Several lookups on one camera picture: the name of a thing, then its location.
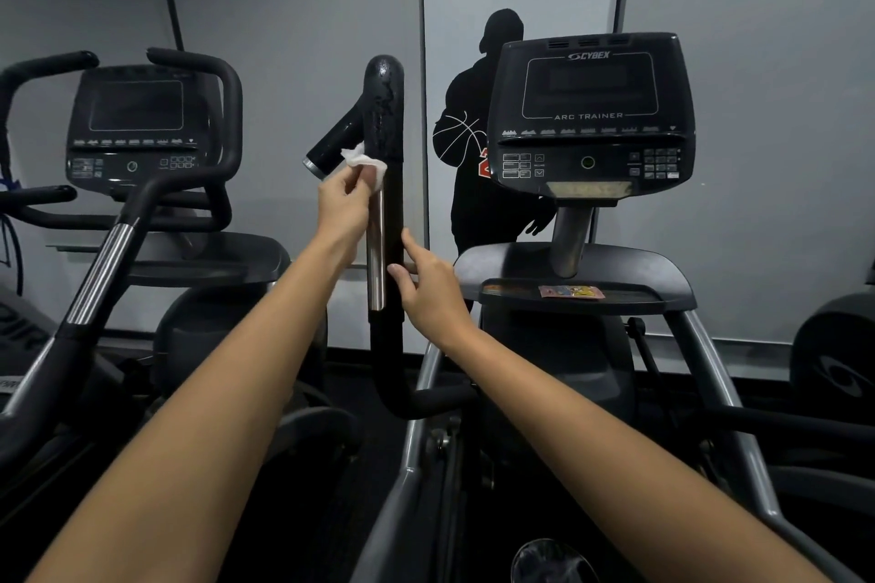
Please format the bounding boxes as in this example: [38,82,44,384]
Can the person's left hand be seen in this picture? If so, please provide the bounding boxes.
[316,159,391,253]

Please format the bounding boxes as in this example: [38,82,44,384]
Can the person's right hand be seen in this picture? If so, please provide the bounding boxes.
[387,228,481,353]

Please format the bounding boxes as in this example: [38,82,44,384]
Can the white wipe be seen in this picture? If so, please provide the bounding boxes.
[340,141,388,183]

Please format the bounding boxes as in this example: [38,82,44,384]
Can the black elliptical handlebar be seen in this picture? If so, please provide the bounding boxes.
[303,54,481,424]

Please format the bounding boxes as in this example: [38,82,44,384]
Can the person's left forearm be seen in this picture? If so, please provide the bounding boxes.
[26,238,359,583]

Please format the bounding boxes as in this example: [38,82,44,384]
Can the person's right forearm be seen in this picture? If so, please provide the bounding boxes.
[437,327,834,583]

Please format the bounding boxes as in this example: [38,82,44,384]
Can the colourful sticker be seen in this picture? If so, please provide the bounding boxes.
[537,285,607,302]

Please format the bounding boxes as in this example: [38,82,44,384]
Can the black neighbouring elliptical trainer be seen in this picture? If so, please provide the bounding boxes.
[0,184,365,583]

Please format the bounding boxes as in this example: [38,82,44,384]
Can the black console with white lettering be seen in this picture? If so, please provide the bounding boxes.
[486,32,697,205]

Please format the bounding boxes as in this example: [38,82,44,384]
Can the black console without lettering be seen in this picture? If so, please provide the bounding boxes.
[64,64,214,198]

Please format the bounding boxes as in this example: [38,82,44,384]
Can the black machine with white logo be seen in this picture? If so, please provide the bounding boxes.
[788,260,875,428]

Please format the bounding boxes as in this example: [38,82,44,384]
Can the basketball player wall decal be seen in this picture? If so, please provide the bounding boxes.
[432,8,560,257]

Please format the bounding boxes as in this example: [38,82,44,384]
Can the grey elliptical trainer frame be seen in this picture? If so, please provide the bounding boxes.
[347,199,875,583]

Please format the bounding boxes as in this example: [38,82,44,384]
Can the black curved handle grip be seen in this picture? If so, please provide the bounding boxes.
[0,50,101,126]

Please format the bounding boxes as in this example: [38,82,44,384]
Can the blue cable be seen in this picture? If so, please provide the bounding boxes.
[0,118,26,298]

